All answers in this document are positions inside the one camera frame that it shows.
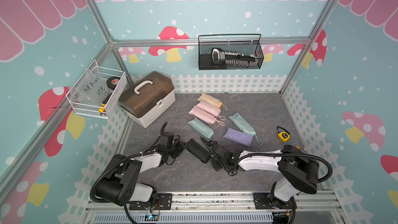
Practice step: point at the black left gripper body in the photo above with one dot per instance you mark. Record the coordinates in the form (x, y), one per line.
(175, 149)

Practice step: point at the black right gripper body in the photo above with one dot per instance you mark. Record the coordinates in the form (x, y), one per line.
(217, 166)

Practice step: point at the lilac sleeved umbrella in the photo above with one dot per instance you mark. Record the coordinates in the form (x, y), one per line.
(240, 137)

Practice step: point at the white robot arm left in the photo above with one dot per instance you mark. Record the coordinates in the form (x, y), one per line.
(118, 184)

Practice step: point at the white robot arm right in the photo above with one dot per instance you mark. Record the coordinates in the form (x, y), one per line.
(301, 172)

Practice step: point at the mint green sleeved umbrella right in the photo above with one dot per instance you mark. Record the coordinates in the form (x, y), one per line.
(244, 126)

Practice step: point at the pink sleeved umbrella front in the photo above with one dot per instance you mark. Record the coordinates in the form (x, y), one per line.
(205, 116)

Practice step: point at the pink sleeved umbrella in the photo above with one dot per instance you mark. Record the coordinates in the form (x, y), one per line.
(213, 110)
(205, 116)

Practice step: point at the brown lidded white toolbox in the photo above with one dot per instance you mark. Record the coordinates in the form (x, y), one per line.
(148, 99)

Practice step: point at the pink sleeved umbrella rear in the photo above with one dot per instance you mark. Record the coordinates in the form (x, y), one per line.
(213, 110)

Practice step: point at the beige sleeved umbrella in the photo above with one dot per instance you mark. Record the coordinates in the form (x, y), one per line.
(211, 100)

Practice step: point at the yellow tape measure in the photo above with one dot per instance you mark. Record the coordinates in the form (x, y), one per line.
(283, 134)

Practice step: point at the yellow black tool in bin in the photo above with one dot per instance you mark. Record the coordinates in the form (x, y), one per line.
(103, 104)

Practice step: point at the black tape roll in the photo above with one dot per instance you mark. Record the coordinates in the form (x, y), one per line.
(113, 82)

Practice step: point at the socket set in basket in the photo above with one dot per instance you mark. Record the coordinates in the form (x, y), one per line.
(232, 59)

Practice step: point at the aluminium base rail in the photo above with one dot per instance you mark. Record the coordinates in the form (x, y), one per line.
(234, 207)

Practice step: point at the clear acrylic wall bin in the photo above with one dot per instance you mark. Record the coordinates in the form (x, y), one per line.
(90, 90)

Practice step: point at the black wire wall basket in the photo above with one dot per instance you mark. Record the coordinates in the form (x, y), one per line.
(230, 51)

